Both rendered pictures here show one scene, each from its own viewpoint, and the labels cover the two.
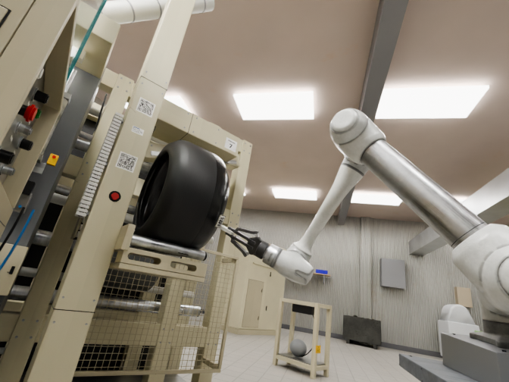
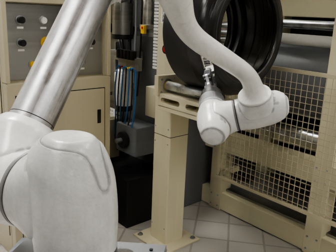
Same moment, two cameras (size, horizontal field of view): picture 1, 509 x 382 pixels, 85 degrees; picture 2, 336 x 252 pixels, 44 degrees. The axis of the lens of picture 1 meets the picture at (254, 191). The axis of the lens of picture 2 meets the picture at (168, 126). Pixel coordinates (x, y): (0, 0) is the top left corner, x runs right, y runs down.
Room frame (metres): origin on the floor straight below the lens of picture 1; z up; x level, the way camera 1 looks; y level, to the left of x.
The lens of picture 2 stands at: (0.87, -1.49, 1.24)
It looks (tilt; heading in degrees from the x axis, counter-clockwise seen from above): 15 degrees down; 83
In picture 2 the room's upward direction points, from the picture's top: 3 degrees clockwise
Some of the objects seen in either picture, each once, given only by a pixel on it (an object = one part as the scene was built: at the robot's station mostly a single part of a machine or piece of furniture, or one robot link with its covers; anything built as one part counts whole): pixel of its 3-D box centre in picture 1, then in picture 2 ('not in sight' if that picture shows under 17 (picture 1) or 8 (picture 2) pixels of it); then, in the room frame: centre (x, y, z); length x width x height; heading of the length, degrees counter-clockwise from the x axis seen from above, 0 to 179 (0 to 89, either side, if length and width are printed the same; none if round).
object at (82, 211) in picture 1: (101, 162); (160, 21); (1.09, 0.66, 1.19); 0.05 x 0.04 x 0.48; 35
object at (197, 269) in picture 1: (163, 263); (191, 105); (1.21, 0.33, 0.83); 0.36 x 0.09 x 0.06; 125
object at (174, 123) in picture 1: (192, 135); not in sight; (1.64, 0.47, 1.71); 0.61 x 0.25 x 0.15; 125
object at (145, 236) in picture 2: not in sight; (166, 235); (1.16, 0.60, 0.01); 0.27 x 0.27 x 0.02; 35
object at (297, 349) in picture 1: (302, 334); not in sight; (3.92, -0.90, 0.40); 0.60 x 0.35 x 0.80; 44
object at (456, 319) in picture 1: (459, 333); not in sight; (7.50, -5.68, 0.67); 0.75 x 0.62 x 1.34; 74
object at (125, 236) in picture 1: (117, 239); (186, 82); (1.22, 0.55, 0.90); 0.40 x 0.03 x 0.10; 35
